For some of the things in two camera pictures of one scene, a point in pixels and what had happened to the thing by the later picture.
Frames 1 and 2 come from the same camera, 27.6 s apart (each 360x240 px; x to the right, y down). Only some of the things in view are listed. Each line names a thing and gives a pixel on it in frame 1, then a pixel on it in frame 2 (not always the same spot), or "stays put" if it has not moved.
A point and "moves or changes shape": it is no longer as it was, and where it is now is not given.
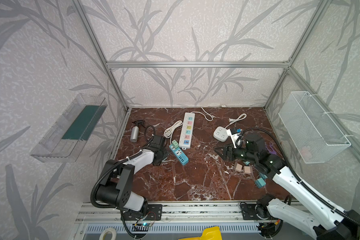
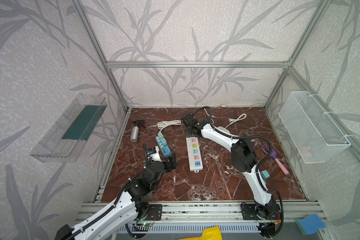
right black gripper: (231, 153) -> (190, 130)
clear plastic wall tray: (62, 143) stays put
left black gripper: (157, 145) -> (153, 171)
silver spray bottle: (135, 131) stays put
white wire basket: (316, 139) stays put
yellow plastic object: (209, 233) stays put
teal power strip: (179, 155) moves or changes shape
